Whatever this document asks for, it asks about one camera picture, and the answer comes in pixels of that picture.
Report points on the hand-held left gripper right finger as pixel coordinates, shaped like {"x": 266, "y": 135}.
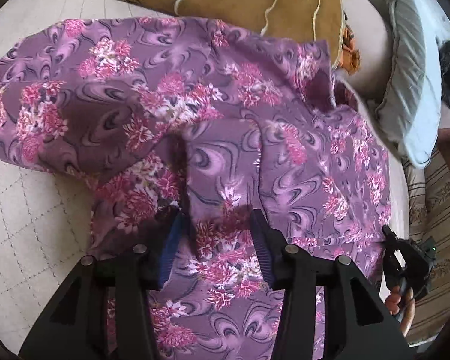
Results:
{"x": 263, "y": 249}

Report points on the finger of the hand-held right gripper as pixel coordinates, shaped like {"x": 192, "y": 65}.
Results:
{"x": 389, "y": 235}

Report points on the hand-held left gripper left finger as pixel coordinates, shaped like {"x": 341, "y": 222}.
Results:
{"x": 173, "y": 247}

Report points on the purple floral garment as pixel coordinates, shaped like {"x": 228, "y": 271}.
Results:
{"x": 210, "y": 138}

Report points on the person's right hand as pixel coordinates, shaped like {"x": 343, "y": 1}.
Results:
{"x": 396, "y": 299}

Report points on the striped beige mattress fabric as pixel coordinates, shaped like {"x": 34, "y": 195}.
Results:
{"x": 435, "y": 213}

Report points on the light blue pillow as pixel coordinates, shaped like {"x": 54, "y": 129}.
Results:
{"x": 408, "y": 82}

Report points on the quilted beige bedspread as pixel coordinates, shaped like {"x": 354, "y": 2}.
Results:
{"x": 22, "y": 202}

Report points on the orange patterned cloth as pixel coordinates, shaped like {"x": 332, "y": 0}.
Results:
{"x": 349, "y": 52}

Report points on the brown printed blanket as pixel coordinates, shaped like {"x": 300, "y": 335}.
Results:
{"x": 247, "y": 0}

